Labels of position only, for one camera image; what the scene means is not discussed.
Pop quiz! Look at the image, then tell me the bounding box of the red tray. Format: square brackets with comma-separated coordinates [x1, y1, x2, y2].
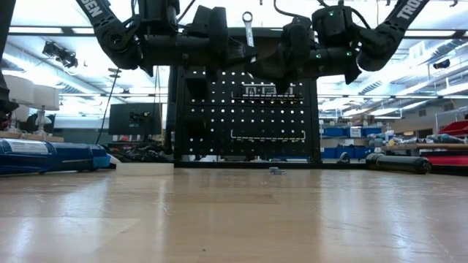
[438, 120, 468, 137]

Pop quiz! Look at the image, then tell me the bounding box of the black background monitor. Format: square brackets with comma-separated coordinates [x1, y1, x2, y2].
[108, 102, 163, 136]

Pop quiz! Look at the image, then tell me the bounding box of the black ceiling camera cluster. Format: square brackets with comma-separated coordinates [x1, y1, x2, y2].
[42, 41, 79, 69]

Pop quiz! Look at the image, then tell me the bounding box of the large white lampshade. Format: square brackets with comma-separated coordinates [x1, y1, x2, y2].
[3, 75, 36, 107]

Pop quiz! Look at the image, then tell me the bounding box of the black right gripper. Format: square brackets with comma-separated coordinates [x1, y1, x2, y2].
[250, 47, 319, 94]

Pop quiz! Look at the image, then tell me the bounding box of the black rig frame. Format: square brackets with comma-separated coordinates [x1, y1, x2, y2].
[109, 160, 468, 176]

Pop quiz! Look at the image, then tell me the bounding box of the black pegboard cabinet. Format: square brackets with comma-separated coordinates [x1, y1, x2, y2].
[166, 26, 322, 169]

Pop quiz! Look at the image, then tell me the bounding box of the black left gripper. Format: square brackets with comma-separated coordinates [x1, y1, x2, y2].
[189, 21, 259, 71]

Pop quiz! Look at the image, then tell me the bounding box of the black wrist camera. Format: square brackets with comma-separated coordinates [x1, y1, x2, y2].
[283, 16, 317, 50]
[192, 5, 230, 37]

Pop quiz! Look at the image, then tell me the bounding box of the black cylindrical tube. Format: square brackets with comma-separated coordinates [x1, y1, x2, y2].
[365, 152, 433, 175]

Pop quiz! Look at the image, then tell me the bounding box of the blue caulking gun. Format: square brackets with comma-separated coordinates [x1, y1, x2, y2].
[0, 138, 118, 175]

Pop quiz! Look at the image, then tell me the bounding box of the black hanging cable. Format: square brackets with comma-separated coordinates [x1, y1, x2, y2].
[95, 67, 122, 145]

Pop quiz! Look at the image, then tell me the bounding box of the white table lamp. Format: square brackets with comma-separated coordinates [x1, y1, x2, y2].
[32, 84, 61, 137]

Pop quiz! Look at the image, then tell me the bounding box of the white tape roll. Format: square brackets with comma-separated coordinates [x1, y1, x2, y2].
[116, 162, 176, 177]

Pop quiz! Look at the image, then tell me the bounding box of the small red bin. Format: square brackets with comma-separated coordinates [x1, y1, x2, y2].
[426, 155, 468, 168]

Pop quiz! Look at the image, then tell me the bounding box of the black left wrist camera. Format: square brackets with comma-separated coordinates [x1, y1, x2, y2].
[192, 5, 230, 37]

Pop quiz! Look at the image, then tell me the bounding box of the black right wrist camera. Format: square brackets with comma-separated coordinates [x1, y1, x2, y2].
[283, 16, 317, 50]

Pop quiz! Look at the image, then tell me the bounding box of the wooden background table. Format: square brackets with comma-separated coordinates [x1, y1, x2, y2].
[382, 142, 468, 157]

